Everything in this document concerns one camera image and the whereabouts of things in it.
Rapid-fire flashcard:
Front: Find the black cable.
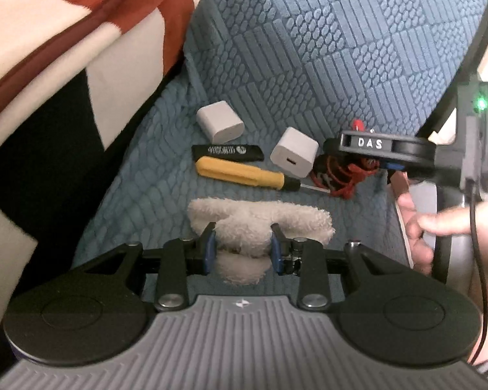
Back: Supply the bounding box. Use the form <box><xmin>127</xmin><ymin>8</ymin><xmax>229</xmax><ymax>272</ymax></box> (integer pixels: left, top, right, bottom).
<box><xmin>464</xmin><ymin>178</ymin><xmax>488</xmax><ymax>366</ymax></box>

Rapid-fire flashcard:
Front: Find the black metal frame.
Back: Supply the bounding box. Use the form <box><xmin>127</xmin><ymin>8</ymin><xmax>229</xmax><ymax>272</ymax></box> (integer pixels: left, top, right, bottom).
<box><xmin>416</xmin><ymin>4</ymin><xmax>488</xmax><ymax>138</ymax></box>

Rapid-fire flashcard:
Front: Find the blue textured sofa cushion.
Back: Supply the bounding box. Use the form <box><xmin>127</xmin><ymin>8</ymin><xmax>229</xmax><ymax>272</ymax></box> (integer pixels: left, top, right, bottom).
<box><xmin>74</xmin><ymin>0</ymin><xmax>488</xmax><ymax>264</ymax></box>

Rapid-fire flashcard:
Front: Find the white charger cube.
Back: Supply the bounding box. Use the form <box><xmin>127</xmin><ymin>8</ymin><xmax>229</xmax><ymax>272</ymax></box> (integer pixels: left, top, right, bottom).
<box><xmin>270</xmin><ymin>127</ymin><xmax>319</xmax><ymax>179</ymax></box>

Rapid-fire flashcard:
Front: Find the person's right hand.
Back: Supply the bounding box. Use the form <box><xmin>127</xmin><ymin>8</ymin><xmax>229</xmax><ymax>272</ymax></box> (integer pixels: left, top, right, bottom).
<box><xmin>396</xmin><ymin>192</ymin><xmax>488</xmax><ymax>368</ymax></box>

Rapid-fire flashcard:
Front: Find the yellow handled screwdriver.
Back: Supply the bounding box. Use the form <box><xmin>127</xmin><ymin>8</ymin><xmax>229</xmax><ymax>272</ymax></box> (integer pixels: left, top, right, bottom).
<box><xmin>196</xmin><ymin>156</ymin><xmax>331</xmax><ymax>195</ymax></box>

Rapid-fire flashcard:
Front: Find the white fluffy cloth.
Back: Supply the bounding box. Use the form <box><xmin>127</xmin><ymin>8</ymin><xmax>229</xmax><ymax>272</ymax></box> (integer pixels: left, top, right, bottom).
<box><xmin>187</xmin><ymin>197</ymin><xmax>335</xmax><ymax>285</ymax></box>

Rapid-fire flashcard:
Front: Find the red white black blanket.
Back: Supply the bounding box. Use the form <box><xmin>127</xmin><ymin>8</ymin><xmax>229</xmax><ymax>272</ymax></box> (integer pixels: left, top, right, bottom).
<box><xmin>0</xmin><ymin>0</ymin><xmax>199</xmax><ymax>374</ymax></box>

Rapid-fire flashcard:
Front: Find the red black figurine toy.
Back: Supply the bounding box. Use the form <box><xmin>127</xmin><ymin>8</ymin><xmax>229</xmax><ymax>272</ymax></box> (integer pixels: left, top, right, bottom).
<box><xmin>309</xmin><ymin>137</ymin><xmax>380</xmax><ymax>200</ymax></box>

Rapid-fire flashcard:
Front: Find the white charger block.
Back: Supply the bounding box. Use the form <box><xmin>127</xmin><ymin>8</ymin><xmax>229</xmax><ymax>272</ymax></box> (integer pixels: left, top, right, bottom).
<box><xmin>197</xmin><ymin>100</ymin><xmax>245</xmax><ymax>144</ymax></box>

